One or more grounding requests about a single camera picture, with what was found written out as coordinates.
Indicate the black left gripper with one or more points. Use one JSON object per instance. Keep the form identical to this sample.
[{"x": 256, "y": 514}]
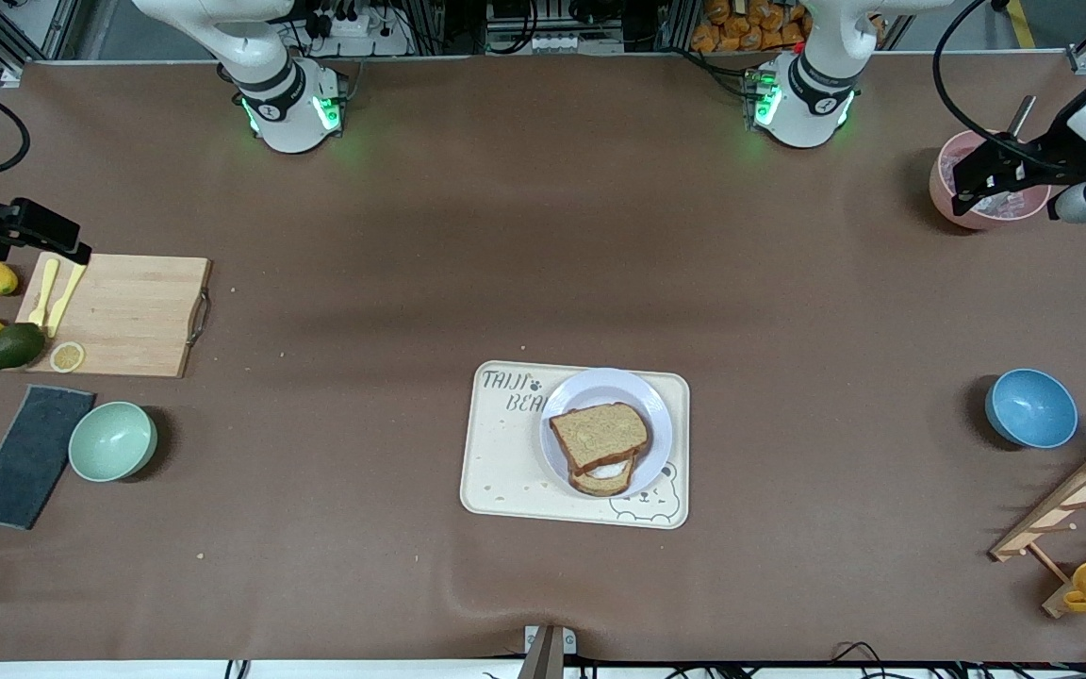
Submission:
[{"x": 1055, "y": 151}]

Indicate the wooden peg rack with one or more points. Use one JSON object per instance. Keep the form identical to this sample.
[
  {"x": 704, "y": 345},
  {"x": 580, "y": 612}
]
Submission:
[{"x": 1071, "y": 500}]

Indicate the white round plate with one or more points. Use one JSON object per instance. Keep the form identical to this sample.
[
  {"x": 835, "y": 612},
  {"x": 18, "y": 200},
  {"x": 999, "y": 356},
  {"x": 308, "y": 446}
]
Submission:
[{"x": 651, "y": 415}]

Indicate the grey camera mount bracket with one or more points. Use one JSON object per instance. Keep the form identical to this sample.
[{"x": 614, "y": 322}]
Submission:
[{"x": 548, "y": 651}]

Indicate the yellow plastic fork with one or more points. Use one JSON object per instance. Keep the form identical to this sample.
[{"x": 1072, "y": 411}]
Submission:
[{"x": 43, "y": 292}]

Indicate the brown-crusted bread slice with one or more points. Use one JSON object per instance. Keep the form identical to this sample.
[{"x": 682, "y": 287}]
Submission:
[{"x": 600, "y": 436}]

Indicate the mint green bowl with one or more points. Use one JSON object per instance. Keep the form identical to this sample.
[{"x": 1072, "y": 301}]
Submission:
[{"x": 111, "y": 441}]

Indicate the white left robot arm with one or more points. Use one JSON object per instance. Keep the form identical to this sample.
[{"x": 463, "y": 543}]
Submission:
[{"x": 812, "y": 94}]

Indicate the lemon slice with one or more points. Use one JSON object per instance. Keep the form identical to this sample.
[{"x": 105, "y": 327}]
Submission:
[{"x": 67, "y": 356}]

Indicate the orange snack pile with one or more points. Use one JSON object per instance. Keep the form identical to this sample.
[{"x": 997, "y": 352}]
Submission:
[{"x": 741, "y": 28}]

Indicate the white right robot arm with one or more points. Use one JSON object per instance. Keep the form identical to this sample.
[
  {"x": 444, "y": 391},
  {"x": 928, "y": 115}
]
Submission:
[{"x": 288, "y": 113}]

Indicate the dark grey cloth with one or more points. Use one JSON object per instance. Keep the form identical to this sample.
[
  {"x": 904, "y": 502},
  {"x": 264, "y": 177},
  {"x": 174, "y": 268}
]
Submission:
[{"x": 29, "y": 457}]

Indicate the dark green lime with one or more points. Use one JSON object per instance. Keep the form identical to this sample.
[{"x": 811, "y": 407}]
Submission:
[{"x": 15, "y": 346}]

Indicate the yellow plastic knife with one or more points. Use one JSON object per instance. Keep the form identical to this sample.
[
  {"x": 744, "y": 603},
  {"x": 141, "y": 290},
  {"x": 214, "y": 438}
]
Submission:
[{"x": 67, "y": 294}]

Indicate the metal scoop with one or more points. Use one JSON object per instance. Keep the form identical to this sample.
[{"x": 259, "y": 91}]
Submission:
[{"x": 1024, "y": 111}]

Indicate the fried egg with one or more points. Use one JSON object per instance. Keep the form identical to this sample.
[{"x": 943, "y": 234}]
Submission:
[{"x": 611, "y": 469}]

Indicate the pink bowl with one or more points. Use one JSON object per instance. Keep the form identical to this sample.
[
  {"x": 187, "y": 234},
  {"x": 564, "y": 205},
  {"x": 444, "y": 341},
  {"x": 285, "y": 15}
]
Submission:
[{"x": 944, "y": 193}]

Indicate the bread slice under egg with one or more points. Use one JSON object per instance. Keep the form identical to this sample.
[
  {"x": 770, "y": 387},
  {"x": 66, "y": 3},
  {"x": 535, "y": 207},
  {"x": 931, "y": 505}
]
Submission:
[{"x": 600, "y": 488}]

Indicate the blue bowl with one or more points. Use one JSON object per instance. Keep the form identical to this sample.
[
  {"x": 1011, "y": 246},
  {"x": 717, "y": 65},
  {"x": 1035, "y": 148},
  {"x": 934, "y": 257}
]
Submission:
[{"x": 1031, "y": 408}]

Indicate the cream bear-print tray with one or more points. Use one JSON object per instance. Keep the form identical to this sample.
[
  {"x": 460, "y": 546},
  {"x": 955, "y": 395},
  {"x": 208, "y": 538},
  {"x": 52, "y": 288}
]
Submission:
[{"x": 505, "y": 471}]

